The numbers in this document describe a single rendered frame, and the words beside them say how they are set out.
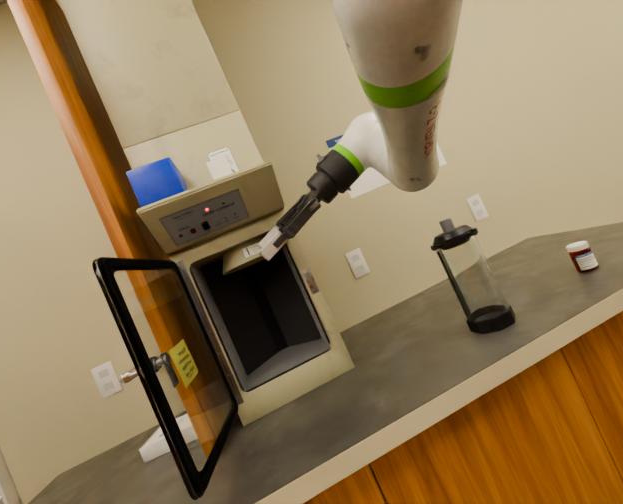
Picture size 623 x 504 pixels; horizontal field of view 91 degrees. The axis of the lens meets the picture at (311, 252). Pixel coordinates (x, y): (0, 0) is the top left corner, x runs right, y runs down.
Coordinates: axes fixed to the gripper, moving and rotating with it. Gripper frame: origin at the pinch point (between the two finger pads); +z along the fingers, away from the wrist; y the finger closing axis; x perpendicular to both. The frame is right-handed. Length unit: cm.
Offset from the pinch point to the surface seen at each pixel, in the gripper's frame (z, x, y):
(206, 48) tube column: -27, -45, -27
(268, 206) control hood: -6.4, -5.5, -8.1
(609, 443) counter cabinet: -18, 72, 35
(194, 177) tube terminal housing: 1.3, -23.9, -15.5
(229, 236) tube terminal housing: 6.4, -7.4, -10.0
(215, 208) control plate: 2.6, -14.7, -4.9
